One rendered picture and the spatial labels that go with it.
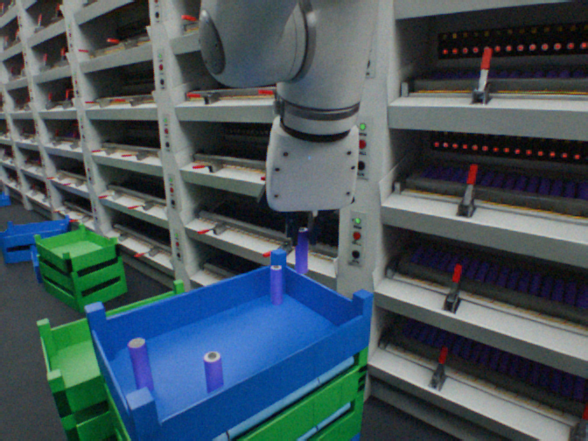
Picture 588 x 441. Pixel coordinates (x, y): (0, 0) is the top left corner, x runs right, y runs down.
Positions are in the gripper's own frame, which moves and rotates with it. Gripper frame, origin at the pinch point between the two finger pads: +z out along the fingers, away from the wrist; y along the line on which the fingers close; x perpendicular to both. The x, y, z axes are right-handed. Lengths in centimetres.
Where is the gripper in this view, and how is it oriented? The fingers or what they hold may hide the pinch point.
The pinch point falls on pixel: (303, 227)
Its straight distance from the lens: 47.4
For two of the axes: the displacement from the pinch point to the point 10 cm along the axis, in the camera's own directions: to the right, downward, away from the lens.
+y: 9.9, -0.5, 1.5
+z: -0.7, 7.4, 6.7
